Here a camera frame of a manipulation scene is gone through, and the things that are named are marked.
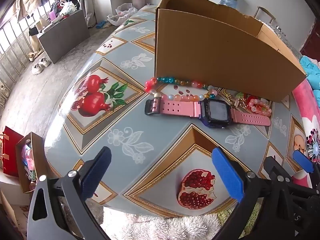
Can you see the white fluffy robe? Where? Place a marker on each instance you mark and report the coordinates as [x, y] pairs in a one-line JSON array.
[[162, 227]]

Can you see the blue slippers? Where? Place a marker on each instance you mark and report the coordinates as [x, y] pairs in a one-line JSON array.
[[102, 25]]

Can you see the turquoise fluffy blanket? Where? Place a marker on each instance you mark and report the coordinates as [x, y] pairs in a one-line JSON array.
[[311, 71]]

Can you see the beige shoes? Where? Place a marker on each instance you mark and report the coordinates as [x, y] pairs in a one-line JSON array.
[[32, 56]]

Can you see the purple cup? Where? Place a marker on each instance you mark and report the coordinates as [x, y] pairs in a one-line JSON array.
[[52, 15]]

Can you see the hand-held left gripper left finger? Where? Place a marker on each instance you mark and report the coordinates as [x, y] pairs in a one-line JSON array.
[[97, 172]]

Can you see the small cardboard box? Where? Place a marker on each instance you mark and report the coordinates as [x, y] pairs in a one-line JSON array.
[[37, 155]]

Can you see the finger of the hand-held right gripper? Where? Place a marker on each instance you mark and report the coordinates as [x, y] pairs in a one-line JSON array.
[[303, 160], [271, 168]]

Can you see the grey cabinet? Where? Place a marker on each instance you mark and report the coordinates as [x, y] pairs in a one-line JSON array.
[[65, 35]]

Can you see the metal window railing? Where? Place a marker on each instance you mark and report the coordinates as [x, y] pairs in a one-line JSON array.
[[15, 47]]

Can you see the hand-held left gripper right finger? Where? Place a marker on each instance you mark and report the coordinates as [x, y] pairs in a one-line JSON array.
[[227, 175]]

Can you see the white plastic bag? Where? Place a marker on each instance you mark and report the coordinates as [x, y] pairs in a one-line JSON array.
[[122, 13]]

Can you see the pile of clothes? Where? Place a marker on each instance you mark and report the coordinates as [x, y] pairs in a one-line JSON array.
[[66, 1]]

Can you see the red paper bag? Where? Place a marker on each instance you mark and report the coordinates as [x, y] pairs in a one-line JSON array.
[[12, 152]]

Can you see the grey curtain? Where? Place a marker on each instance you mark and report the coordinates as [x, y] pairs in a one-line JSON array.
[[95, 0]]

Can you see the pink floral blanket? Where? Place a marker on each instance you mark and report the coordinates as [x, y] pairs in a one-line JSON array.
[[307, 105]]

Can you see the dark red door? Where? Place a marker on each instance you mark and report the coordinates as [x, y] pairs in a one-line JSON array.
[[312, 45]]

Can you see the grey lace cover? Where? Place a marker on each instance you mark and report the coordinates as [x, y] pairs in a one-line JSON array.
[[277, 30]]

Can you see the fruit print tablecloth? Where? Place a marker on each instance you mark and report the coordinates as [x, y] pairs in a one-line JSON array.
[[175, 135]]

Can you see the white sneaker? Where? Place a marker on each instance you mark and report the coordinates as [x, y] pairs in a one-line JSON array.
[[45, 62], [37, 68]]

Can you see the wooden chair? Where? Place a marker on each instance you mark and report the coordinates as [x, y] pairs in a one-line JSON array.
[[263, 13]]

